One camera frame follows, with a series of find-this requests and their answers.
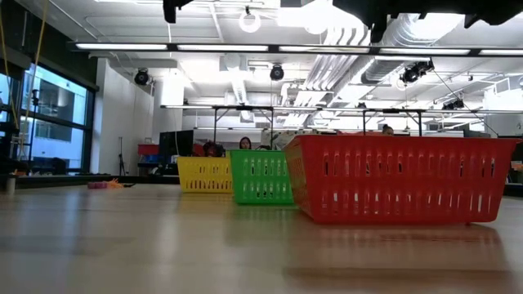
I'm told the large black-framed window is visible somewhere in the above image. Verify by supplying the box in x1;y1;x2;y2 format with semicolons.
0;60;98;175

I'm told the thin black tripod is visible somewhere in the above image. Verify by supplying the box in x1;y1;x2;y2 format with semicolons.
117;136;128;176

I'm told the black computer monitor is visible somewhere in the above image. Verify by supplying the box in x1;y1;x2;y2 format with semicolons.
159;129;194;165

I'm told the green plastic basket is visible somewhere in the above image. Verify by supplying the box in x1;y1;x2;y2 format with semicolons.
229;149;295;206

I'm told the black pole stand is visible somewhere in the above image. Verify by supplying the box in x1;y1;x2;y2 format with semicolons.
29;87;42;164

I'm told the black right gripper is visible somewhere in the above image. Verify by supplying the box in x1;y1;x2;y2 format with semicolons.
333;0;430;44

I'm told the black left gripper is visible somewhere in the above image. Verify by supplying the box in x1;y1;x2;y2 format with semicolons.
162;0;194;25

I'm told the black-legged folding table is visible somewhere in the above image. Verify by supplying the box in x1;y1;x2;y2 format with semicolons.
322;107;523;138
161;104;324;152

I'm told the yellow cable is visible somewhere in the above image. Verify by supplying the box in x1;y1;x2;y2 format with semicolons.
0;0;48;164

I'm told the yellow plastic basket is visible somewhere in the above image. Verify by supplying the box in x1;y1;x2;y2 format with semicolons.
176;156;234;194

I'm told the red plastic basket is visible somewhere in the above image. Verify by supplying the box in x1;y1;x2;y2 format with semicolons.
283;134;523;225

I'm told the red storage bin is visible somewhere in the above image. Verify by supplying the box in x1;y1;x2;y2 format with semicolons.
137;143;160;157

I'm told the silver air duct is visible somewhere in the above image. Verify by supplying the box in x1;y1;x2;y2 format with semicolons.
361;14;465;85

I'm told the white ring lamp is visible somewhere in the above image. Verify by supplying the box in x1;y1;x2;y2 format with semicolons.
238;9;262;34

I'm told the black light rail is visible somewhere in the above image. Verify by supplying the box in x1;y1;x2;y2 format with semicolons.
67;39;523;58

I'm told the dark shelf unit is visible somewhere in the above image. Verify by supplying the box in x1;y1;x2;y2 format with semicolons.
504;136;523;185

